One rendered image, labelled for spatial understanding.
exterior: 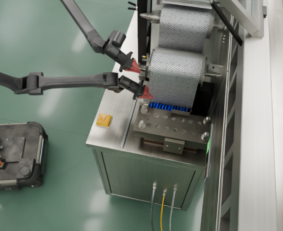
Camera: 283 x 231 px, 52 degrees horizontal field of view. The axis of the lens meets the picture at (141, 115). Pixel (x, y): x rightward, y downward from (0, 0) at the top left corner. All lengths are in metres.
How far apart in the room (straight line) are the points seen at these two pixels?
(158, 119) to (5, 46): 2.57
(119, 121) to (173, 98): 0.35
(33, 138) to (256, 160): 2.01
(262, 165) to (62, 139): 2.18
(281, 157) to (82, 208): 1.72
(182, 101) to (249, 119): 0.76
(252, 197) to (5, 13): 3.85
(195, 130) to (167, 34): 0.51
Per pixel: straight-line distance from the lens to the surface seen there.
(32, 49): 3.57
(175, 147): 1.49
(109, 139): 1.60
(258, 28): 1.02
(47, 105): 2.97
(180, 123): 1.50
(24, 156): 2.45
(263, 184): 0.73
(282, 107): 1.16
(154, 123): 1.49
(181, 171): 1.64
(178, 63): 1.37
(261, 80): 0.90
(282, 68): 1.29
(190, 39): 1.54
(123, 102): 1.73
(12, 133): 2.60
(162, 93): 1.49
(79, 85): 1.46
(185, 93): 1.47
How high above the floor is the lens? 2.28
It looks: 56 degrees down
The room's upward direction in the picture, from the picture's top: straight up
